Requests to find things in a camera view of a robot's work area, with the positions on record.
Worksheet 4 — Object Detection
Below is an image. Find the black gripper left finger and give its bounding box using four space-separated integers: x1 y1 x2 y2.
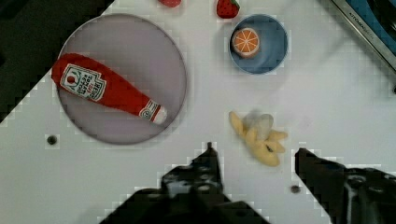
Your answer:
100 143 270 224

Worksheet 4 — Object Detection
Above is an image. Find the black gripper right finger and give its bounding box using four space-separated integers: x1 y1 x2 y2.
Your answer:
295 148 396 224

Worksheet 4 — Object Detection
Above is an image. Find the yellow plush peeled banana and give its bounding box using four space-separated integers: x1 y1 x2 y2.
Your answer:
229 111 288 167

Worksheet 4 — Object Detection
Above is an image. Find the black toaster oven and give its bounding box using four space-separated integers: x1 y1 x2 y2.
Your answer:
329 0 396 70

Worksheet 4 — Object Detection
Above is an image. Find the grey round plate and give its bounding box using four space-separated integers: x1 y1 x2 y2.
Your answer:
50 14 188 146

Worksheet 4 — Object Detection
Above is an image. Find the orange slice toy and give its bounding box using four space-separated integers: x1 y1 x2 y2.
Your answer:
231 27 261 58

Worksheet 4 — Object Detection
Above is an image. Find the red plush ketchup bottle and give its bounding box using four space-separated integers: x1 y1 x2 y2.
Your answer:
51 53 168 125

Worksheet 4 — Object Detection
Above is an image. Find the blue bowl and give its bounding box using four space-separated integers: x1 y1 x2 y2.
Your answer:
228 14 290 75

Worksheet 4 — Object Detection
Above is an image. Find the red strawberry toy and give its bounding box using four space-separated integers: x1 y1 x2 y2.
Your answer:
216 0 240 19

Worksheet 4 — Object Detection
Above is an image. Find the pink-red strawberry toy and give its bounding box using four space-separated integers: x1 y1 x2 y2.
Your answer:
158 0 181 7

